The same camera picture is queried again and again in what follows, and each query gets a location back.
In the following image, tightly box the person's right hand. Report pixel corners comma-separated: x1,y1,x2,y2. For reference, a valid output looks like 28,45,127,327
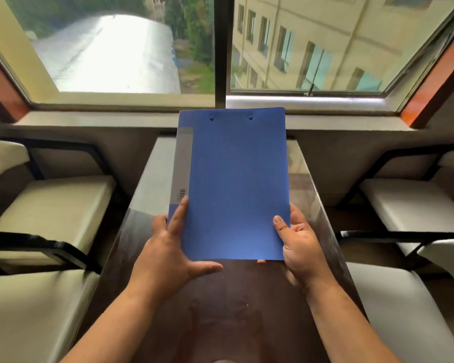
257,203,342,297

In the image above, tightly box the beige building outside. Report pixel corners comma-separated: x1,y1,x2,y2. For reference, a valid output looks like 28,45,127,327
230,0,454,93

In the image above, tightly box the curved grey metal roof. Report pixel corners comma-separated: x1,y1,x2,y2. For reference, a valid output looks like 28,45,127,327
33,13,182,93

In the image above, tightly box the blue plastic document folder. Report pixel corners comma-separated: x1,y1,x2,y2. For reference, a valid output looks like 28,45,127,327
167,107,291,261

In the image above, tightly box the dark window frame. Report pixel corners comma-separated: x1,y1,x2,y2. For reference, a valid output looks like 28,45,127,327
0,0,454,113

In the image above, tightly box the person's left hand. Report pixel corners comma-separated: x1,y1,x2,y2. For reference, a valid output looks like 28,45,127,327
128,196,224,301

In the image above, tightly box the person's right forearm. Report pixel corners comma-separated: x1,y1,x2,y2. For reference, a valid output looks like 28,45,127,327
306,284,403,363

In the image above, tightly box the grey window sill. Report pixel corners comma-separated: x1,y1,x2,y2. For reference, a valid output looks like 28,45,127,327
13,108,418,133

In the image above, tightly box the person's left forearm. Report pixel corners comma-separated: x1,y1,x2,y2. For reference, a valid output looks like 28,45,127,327
59,286,167,363

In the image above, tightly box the cream chair with black frame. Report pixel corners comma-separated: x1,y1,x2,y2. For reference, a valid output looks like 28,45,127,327
0,230,102,363
337,230,454,363
336,144,454,257
0,138,119,269

